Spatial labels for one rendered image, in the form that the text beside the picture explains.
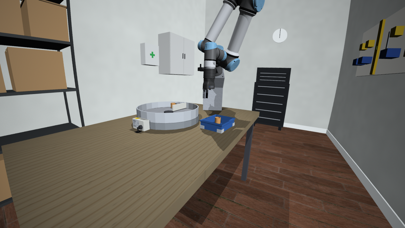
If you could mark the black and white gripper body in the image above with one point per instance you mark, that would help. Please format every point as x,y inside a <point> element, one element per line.
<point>208,74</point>

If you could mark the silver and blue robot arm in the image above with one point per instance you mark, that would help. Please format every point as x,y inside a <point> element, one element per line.
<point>228,58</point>

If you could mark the blue crate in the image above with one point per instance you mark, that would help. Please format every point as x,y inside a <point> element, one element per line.
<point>209,123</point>

